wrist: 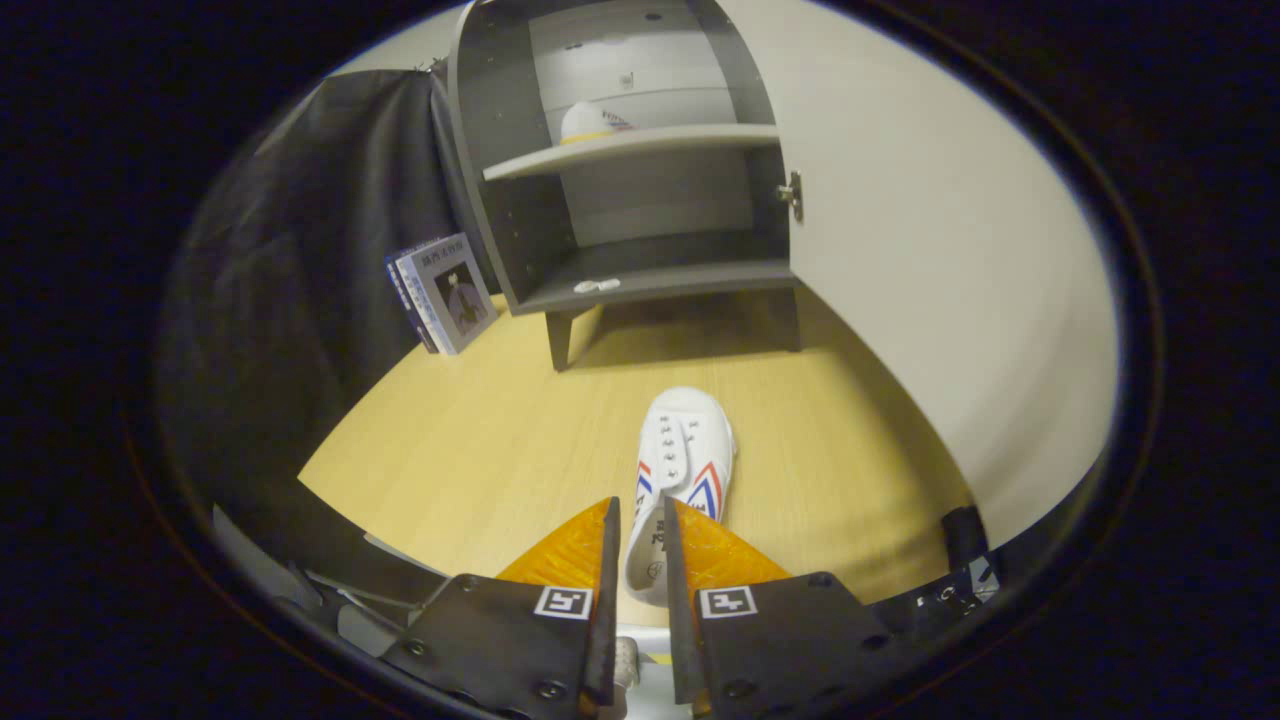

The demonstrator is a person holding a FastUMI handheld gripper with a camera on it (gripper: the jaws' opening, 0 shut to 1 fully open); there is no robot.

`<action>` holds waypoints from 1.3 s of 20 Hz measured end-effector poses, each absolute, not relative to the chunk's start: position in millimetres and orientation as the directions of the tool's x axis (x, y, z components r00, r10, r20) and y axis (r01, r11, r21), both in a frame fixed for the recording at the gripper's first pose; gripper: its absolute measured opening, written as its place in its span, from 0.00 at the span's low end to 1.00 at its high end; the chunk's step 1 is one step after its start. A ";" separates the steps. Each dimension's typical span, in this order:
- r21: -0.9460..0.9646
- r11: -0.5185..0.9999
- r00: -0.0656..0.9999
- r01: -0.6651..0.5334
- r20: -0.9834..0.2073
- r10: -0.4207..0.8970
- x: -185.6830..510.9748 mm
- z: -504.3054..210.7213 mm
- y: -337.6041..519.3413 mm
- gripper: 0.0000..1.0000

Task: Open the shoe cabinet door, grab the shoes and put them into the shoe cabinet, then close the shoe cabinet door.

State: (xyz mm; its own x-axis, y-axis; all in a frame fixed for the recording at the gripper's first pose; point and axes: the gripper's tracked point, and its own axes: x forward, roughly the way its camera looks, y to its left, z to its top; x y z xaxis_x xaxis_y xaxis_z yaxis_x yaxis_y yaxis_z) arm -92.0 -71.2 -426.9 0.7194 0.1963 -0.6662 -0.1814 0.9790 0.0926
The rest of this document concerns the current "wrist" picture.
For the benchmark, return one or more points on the blue cover book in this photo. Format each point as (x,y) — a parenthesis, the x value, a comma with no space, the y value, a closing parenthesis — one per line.
(400,285)

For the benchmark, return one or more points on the grey metal stand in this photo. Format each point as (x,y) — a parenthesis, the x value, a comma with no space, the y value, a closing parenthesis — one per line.
(260,560)

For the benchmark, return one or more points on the metal door hinge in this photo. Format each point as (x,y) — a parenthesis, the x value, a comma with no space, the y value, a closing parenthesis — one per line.
(793,195)

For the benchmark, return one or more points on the white canvas shoe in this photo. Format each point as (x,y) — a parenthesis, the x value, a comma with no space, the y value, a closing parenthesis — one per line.
(588,122)
(690,440)

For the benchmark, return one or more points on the grey cover book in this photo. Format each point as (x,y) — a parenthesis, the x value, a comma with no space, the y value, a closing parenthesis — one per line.
(455,295)

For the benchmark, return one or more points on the white shoe cabinet door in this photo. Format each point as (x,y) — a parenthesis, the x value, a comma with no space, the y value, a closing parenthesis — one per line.
(930,280)

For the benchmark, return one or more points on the black mounting bracket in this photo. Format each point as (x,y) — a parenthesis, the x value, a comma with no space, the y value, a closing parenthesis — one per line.
(965,560)

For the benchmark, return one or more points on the grey shoe cabinet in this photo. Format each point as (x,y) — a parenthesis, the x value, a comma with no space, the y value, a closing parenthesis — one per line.
(520,220)

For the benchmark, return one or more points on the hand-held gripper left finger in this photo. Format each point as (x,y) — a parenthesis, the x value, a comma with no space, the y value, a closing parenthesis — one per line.
(608,600)

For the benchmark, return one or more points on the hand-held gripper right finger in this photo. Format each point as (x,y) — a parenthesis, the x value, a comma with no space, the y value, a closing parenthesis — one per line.
(675,600)

